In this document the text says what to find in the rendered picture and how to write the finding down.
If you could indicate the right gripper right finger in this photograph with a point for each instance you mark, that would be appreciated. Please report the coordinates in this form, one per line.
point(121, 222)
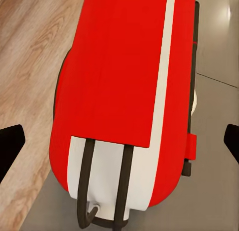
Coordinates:
point(231, 140)

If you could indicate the radio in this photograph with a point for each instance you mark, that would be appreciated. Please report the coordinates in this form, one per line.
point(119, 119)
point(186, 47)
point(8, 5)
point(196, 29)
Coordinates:
point(121, 135)

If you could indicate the coffee table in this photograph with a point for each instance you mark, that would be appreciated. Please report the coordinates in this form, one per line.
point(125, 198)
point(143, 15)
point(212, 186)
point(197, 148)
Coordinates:
point(208, 200)

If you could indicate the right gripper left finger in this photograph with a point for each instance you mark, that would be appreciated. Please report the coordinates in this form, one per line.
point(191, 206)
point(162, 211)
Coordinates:
point(12, 139)

